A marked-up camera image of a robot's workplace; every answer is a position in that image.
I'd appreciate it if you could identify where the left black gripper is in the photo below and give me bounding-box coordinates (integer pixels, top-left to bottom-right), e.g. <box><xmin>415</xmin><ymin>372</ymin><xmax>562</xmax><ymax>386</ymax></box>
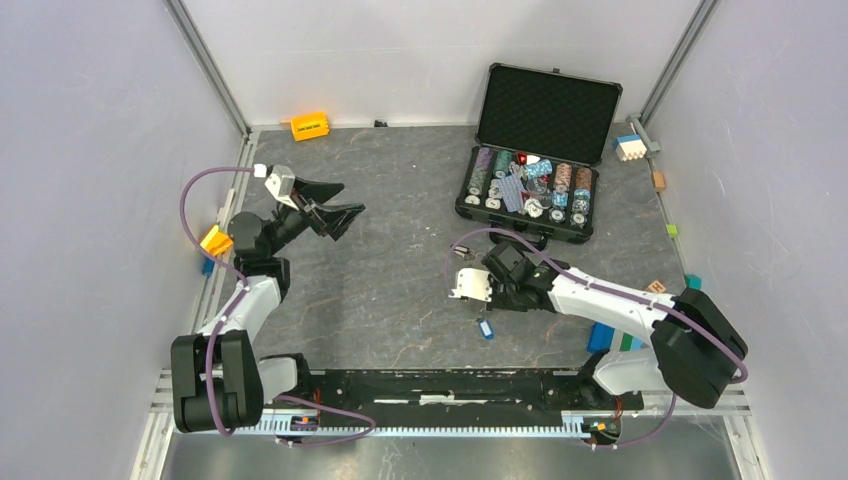
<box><xmin>266</xmin><ymin>177</ymin><xmax>364</xmax><ymax>255</ymax></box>

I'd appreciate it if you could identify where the metal keyring with tags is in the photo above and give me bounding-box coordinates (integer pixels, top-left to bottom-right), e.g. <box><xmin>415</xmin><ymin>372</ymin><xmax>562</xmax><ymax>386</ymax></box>
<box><xmin>452</xmin><ymin>245</ymin><xmax>474</xmax><ymax>259</ymax></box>

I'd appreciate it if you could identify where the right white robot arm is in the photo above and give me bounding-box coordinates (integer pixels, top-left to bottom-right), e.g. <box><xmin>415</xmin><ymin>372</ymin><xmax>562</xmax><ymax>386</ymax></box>
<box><xmin>452</xmin><ymin>243</ymin><xmax>748</xmax><ymax>409</ymax></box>

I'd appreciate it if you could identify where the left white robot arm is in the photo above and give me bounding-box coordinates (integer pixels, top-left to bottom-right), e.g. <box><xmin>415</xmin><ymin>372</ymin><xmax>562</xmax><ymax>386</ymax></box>
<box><xmin>171</xmin><ymin>178</ymin><xmax>365</xmax><ymax>436</ymax></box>

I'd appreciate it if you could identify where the blue key tag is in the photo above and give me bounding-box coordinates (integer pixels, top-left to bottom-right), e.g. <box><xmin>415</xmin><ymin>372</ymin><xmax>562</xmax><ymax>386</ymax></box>
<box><xmin>477</xmin><ymin>318</ymin><xmax>495</xmax><ymax>340</ymax></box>

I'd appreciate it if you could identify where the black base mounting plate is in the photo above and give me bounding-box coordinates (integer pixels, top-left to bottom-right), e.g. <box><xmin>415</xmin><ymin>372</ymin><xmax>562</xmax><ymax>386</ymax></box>
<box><xmin>289</xmin><ymin>368</ymin><xmax>644</xmax><ymax>428</ymax></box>

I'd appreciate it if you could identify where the blue green white block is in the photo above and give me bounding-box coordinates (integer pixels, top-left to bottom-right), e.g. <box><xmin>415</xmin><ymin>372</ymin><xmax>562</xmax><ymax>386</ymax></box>
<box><xmin>586</xmin><ymin>323</ymin><xmax>643</xmax><ymax>354</ymax></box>

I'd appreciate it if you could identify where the blue playing card deck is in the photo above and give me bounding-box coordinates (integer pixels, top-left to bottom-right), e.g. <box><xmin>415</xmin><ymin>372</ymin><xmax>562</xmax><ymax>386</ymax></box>
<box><xmin>498</xmin><ymin>174</ymin><xmax>525</xmax><ymax>214</ymax></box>

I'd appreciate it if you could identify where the clear dealer button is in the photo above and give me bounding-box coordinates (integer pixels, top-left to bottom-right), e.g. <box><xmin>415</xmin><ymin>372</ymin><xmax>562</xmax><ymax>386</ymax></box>
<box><xmin>526</xmin><ymin>177</ymin><xmax>550</xmax><ymax>195</ymax></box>

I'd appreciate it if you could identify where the yellow orange toy block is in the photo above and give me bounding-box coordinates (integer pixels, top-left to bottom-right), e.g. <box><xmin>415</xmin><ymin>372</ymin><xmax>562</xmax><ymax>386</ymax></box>
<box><xmin>199</xmin><ymin>225</ymin><xmax>234</xmax><ymax>257</ymax></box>

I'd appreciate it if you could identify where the black poker chip case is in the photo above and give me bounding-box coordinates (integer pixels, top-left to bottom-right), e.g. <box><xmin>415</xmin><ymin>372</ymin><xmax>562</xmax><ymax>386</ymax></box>
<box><xmin>454</xmin><ymin>63</ymin><xmax>623</xmax><ymax>248</ymax></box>

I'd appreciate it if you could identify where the light blue chip stack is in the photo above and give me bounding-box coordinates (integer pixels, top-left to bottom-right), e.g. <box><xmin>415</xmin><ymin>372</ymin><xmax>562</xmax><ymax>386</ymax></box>
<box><xmin>523</xmin><ymin>159</ymin><xmax>553</xmax><ymax>179</ymax></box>

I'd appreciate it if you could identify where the orange chip stack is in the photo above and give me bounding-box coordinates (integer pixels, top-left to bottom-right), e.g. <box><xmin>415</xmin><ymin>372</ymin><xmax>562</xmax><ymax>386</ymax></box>
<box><xmin>574</xmin><ymin>167</ymin><xmax>593</xmax><ymax>200</ymax></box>

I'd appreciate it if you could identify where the teal cube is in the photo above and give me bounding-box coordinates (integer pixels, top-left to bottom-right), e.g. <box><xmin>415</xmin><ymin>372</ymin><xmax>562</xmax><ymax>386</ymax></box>
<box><xmin>684</xmin><ymin>273</ymin><xmax>703</xmax><ymax>290</ymax></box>

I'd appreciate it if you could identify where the tan wooden cube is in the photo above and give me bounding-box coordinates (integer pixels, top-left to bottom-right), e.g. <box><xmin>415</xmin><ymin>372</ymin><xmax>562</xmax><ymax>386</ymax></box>
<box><xmin>652</xmin><ymin>171</ymin><xmax>667</xmax><ymax>193</ymax></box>

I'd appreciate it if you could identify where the white blue toy block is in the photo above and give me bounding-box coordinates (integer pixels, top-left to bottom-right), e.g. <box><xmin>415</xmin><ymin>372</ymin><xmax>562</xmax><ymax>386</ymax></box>
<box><xmin>612</xmin><ymin>134</ymin><xmax>648</xmax><ymax>162</ymax></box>

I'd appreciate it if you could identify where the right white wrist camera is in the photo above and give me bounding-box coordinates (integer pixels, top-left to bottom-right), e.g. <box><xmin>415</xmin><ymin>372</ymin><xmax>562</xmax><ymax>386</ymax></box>
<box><xmin>449</xmin><ymin>267</ymin><xmax>493</xmax><ymax>303</ymax></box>

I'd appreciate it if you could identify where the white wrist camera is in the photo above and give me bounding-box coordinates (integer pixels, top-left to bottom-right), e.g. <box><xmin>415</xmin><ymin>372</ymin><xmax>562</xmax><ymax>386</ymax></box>
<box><xmin>449</xmin><ymin>267</ymin><xmax>493</xmax><ymax>303</ymax></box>
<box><xmin>264</xmin><ymin>165</ymin><xmax>299</xmax><ymax>210</ymax></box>

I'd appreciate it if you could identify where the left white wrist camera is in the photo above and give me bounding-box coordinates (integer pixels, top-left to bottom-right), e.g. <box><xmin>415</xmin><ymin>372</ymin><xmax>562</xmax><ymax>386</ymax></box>
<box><xmin>264</xmin><ymin>165</ymin><xmax>299</xmax><ymax>210</ymax></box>

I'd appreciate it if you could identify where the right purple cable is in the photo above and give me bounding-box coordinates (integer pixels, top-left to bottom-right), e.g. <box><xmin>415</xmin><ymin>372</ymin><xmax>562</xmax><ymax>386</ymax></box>
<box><xmin>443</xmin><ymin>227</ymin><xmax>750</xmax><ymax>450</ymax></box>

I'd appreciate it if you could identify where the purple cable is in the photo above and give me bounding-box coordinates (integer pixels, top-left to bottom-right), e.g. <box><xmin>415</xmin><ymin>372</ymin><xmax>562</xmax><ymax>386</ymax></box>
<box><xmin>443</xmin><ymin>227</ymin><xmax>750</xmax><ymax>450</ymax></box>
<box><xmin>179</xmin><ymin>166</ymin><xmax>378</xmax><ymax>450</ymax></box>

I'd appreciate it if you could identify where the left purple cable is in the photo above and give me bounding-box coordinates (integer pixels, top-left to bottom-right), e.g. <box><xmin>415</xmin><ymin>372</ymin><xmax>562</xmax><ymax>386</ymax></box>
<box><xmin>179</xmin><ymin>166</ymin><xmax>378</xmax><ymax>450</ymax></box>

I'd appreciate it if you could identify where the white cable duct rail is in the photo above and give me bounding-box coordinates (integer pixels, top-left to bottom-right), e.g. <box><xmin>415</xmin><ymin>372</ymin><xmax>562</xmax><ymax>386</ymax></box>
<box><xmin>238</xmin><ymin>412</ymin><xmax>616</xmax><ymax>440</ymax></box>

